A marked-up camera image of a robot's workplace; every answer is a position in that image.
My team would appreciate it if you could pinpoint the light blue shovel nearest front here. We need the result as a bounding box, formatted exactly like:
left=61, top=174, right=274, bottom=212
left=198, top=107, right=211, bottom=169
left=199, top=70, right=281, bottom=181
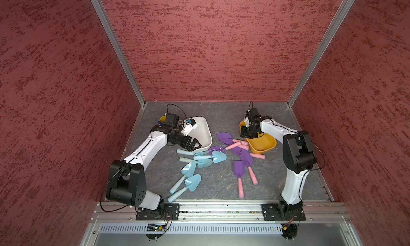
left=168, top=174, right=202, bottom=203

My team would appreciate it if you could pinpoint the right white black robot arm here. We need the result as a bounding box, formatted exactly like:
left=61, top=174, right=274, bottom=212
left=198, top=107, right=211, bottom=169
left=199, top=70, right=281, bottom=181
left=241, top=117, right=317, bottom=219

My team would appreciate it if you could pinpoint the white storage box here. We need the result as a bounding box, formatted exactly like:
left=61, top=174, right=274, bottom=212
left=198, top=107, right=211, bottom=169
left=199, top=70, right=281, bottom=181
left=188, top=116, right=213, bottom=153

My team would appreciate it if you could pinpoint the purple shovel back lower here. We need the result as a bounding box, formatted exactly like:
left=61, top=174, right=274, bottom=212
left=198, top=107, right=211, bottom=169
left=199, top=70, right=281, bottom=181
left=238, top=145, right=250, bottom=151

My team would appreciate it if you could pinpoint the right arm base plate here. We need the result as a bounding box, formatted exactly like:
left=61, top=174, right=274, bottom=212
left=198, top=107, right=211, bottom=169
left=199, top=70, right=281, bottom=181
left=261, top=201, right=306, bottom=221

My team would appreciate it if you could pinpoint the light blue shovel right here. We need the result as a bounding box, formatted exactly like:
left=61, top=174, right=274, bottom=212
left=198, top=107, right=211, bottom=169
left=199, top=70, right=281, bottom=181
left=193, top=151, right=227, bottom=163

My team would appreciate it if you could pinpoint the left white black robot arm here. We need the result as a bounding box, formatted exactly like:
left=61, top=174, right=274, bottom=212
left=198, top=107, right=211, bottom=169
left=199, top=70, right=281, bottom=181
left=105, top=124, right=202, bottom=215

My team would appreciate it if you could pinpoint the purple shovel front pink handle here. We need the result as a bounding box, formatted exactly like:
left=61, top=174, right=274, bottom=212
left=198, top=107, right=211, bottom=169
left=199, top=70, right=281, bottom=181
left=233, top=160, right=245, bottom=199

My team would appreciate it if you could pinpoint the light blue shovel middle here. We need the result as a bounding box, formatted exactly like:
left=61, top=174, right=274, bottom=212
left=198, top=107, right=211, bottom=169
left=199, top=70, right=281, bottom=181
left=179, top=157, right=213, bottom=168

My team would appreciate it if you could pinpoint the aluminium front rail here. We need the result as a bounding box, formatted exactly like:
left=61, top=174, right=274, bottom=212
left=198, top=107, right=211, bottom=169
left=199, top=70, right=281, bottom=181
left=91, top=200, right=352, bottom=224

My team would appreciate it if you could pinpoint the purple shovel back upper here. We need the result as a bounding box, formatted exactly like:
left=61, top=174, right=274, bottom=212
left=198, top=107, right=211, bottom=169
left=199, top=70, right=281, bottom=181
left=216, top=132, right=249, bottom=146

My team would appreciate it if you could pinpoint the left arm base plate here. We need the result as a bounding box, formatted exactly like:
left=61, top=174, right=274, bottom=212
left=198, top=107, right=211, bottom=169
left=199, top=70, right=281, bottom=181
left=136, top=202, right=180, bottom=221

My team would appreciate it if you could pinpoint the light blue shovel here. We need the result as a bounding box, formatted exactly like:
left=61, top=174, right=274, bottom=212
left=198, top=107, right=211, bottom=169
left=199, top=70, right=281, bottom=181
left=176, top=149, right=208, bottom=156
left=168, top=174, right=202, bottom=203
left=179, top=157, right=213, bottom=168
left=169, top=161, right=196, bottom=195
left=193, top=151, right=227, bottom=163

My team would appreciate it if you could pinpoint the yellow cup with pens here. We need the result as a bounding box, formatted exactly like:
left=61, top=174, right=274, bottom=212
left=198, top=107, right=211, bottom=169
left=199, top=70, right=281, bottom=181
left=159, top=115, right=166, bottom=124

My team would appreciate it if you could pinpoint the yellow storage box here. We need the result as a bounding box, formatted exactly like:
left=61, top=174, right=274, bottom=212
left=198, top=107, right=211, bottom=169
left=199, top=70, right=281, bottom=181
left=241, top=125, right=277, bottom=154

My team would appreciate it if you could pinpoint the light blue shovel back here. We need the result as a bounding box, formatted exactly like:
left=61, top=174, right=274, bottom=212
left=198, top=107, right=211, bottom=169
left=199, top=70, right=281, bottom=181
left=176, top=149, right=208, bottom=156

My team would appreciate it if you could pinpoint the purple shovel small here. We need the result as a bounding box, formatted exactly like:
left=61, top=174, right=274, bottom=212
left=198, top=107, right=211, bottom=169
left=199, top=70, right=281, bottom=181
left=209, top=141, right=242, bottom=154

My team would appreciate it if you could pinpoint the purple shovel long pink handle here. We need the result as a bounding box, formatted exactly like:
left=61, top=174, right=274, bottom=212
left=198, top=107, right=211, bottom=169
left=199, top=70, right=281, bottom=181
left=240, top=149, right=258, bottom=185

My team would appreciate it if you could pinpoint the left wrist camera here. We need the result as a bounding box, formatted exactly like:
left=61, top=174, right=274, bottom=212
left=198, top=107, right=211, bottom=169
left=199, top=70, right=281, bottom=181
left=181, top=119, right=198, bottom=136

